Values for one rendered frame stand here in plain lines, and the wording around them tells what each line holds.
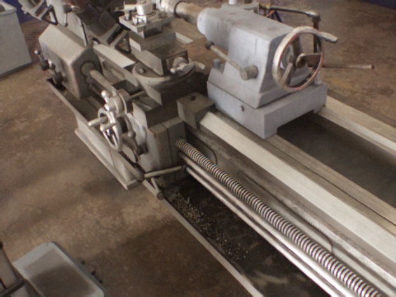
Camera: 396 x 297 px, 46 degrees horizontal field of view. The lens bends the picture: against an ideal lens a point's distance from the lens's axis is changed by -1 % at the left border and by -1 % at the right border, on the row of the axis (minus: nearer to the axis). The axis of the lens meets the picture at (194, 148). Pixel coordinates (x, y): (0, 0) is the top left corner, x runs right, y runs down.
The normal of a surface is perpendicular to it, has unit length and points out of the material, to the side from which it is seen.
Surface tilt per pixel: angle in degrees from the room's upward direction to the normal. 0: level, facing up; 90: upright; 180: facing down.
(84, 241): 0
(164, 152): 90
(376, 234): 36
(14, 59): 90
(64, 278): 0
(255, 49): 82
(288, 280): 0
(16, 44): 90
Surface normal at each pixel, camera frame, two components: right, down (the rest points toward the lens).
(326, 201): -0.57, -0.42
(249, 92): -0.77, -0.03
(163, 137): 0.56, 0.44
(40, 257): -0.11, -0.80
